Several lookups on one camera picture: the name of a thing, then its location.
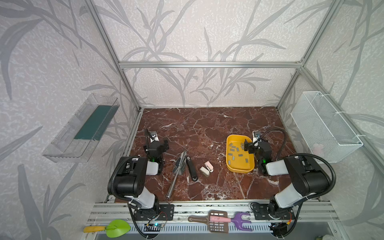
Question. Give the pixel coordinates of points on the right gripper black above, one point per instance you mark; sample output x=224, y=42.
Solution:
x=252, y=147

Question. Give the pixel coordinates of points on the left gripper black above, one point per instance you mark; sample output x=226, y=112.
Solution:
x=154, y=145

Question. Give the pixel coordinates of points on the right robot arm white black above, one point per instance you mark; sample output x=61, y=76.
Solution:
x=311, y=176

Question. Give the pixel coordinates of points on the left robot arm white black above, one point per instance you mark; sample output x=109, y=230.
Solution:
x=127, y=182

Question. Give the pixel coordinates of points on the yellow plastic tray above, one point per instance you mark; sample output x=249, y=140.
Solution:
x=237, y=159

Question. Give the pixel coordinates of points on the purple plastic fork tool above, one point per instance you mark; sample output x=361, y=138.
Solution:
x=239, y=221

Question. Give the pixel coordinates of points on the small circuit board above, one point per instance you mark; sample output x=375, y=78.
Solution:
x=156, y=227

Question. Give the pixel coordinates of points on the brown slotted spatula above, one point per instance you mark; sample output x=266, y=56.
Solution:
x=213, y=227

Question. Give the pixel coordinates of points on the green yellow scoop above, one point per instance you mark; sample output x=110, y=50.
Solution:
x=114, y=229

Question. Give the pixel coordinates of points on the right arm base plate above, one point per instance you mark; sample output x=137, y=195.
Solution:
x=264, y=211

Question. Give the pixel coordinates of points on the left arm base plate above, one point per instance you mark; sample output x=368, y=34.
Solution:
x=162, y=212

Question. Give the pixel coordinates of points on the white wire mesh basket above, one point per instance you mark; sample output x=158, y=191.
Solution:
x=325, y=131

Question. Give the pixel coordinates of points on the clear plastic wall bin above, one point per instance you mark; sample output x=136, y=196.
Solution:
x=79, y=138

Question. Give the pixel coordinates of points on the pink handle tool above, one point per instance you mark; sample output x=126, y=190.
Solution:
x=219, y=219

